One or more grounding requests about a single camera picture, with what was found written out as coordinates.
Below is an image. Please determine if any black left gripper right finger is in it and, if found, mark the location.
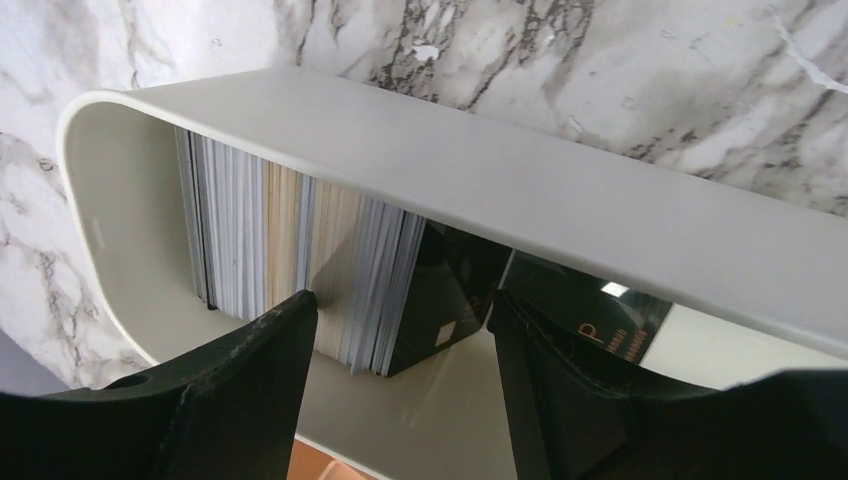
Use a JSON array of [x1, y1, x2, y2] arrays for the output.
[[489, 291, 847, 479]]

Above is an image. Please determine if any black VIP card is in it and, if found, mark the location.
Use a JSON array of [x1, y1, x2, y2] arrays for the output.
[[377, 220, 513, 378]]

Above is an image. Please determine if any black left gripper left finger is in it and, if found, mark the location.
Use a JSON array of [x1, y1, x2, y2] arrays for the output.
[[1, 291, 317, 479]]

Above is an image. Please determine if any white plastic card tray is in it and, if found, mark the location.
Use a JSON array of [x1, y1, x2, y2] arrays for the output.
[[57, 68, 847, 479]]

